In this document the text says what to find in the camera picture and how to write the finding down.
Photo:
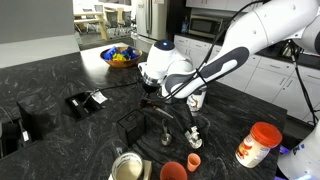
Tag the wooden bowl with blocks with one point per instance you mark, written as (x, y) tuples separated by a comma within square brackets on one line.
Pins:
[(121, 57)]

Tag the countertop outlet box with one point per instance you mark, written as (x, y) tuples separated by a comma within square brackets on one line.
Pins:
[(83, 105), (24, 131)]

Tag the large orange plastic cup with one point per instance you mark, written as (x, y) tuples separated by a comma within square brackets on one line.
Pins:
[(173, 171)]

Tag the stainless steel microwave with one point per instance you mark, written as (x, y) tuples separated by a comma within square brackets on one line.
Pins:
[(206, 26)]

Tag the white cylindrical canister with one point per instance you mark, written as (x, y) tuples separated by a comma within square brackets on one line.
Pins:
[(196, 100)]

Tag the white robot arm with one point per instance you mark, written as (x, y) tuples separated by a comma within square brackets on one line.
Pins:
[(270, 23)]

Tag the steel measuring cup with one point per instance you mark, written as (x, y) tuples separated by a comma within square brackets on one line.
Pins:
[(166, 138)]

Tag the black handled can opener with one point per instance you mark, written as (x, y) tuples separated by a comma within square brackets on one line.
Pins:
[(192, 134)]

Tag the stainless steel refrigerator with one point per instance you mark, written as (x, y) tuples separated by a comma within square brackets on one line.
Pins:
[(158, 20)]

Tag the white kitchen cabinets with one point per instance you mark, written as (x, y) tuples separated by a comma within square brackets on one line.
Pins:
[(276, 81)]

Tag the wooden dining table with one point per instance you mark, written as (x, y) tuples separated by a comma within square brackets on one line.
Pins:
[(92, 17)]

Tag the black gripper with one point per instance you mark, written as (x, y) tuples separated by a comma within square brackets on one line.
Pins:
[(151, 93)]

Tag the small orange plastic cup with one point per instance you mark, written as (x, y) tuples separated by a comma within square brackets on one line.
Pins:
[(193, 162)]

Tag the orange lid plastic jar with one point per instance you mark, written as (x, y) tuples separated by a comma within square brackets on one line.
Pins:
[(256, 145)]

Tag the black wire mesh holder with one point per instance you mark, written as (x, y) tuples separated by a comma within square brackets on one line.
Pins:
[(131, 127)]

